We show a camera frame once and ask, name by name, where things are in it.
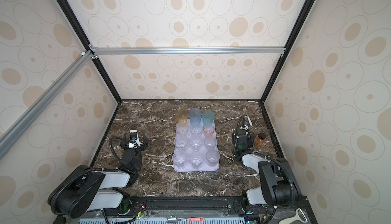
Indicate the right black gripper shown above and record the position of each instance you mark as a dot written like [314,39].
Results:
[251,143]

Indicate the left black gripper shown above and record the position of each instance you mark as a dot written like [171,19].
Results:
[145,144]

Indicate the pink ribbed plastic cup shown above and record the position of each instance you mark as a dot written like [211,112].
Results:
[209,130]

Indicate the clear small tumbler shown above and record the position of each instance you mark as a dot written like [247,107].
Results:
[182,129]

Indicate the teal dimpled plastic cup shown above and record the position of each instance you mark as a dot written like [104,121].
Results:
[208,117]

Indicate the blue grey plastic cup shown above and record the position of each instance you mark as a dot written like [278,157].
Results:
[195,115]

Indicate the clear cup front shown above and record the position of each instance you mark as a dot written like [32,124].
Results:
[210,143]

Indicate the frosted plastic cup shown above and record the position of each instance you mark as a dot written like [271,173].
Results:
[212,158]

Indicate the amber plastic cup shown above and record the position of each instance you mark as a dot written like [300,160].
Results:
[181,115]

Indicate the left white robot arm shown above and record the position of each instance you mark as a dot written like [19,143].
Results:
[89,189]

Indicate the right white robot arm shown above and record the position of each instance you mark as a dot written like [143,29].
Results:
[278,185]

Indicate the lavender plastic tray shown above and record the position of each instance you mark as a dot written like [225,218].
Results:
[196,160]

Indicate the brown bottle black cap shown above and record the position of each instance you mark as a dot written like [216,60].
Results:
[259,140]

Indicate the white peeler tool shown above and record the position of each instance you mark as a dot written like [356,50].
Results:
[299,216]

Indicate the white handled knife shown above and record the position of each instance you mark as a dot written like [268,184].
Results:
[248,118]

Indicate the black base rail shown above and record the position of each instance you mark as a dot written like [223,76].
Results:
[168,209]

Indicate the red handled screwdriver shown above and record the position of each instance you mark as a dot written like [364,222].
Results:
[194,219]

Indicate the aluminium frame bar back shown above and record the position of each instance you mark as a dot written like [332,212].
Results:
[188,50]

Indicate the aluminium frame bar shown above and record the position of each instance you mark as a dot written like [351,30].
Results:
[188,50]
[12,135]

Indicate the aluminium frame bar left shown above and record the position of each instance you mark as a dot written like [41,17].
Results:
[12,135]

